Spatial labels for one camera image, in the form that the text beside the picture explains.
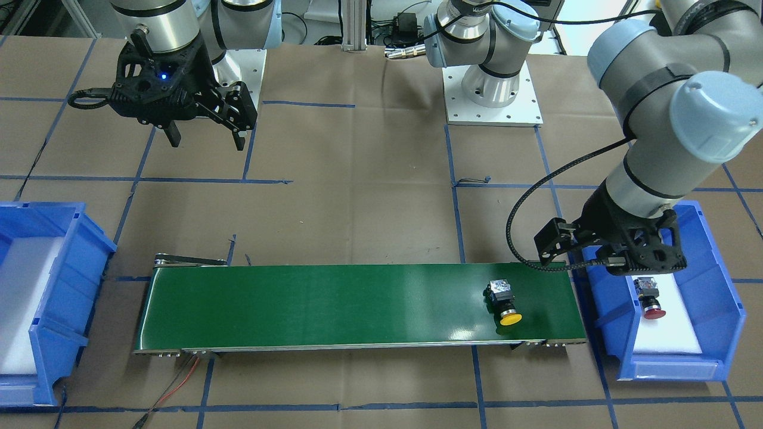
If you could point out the yellow push button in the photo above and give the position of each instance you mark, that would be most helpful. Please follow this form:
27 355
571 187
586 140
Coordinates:
500 298

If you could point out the blue source bin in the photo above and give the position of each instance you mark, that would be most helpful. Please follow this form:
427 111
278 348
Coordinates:
714 307

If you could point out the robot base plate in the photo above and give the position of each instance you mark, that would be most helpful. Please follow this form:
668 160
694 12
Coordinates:
487 102
245 65

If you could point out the red push button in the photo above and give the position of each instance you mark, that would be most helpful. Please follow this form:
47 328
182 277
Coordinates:
648 295

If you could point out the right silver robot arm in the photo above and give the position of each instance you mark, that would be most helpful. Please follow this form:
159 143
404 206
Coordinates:
224 25

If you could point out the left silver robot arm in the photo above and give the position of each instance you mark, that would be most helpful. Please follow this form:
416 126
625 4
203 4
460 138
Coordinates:
688 102

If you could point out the aluminium frame post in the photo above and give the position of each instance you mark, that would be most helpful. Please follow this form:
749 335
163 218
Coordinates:
354 19

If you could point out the white foam in source bin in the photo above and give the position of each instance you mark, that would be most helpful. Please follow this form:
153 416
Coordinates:
670 334

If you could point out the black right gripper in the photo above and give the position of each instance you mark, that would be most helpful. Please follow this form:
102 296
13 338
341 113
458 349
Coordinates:
204 78

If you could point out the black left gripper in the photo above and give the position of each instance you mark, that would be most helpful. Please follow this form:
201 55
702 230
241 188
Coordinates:
600 218

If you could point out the white foam in destination bin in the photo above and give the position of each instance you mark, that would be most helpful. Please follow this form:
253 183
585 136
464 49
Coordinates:
24 276

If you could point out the green conveyor belt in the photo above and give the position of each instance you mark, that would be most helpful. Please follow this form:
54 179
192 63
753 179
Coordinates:
205 308

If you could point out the blue destination bin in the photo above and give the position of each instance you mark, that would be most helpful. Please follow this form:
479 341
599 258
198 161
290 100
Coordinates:
59 330

